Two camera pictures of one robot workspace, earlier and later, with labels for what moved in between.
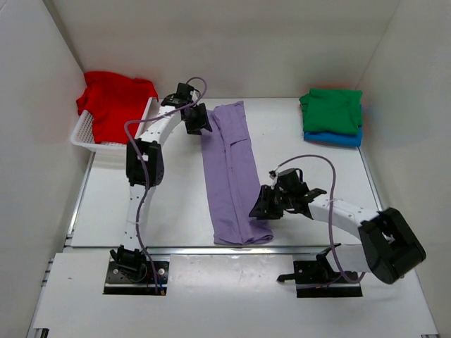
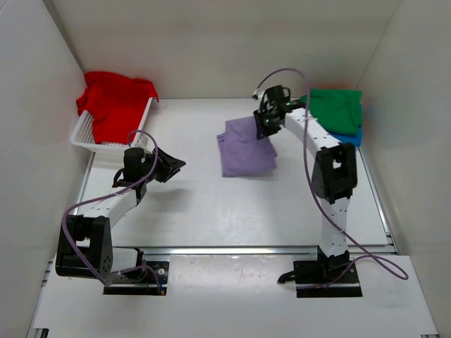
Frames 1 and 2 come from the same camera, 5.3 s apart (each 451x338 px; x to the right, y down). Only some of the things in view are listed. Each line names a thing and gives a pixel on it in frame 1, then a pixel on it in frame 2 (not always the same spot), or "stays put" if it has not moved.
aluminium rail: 201,250 stays put
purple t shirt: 231,178 → 242,153
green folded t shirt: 332,110 stays put
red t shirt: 114,101 stays put
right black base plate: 314,279 stays put
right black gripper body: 266,201 → 263,124
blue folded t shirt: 332,138 stays put
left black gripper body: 196,117 → 163,166
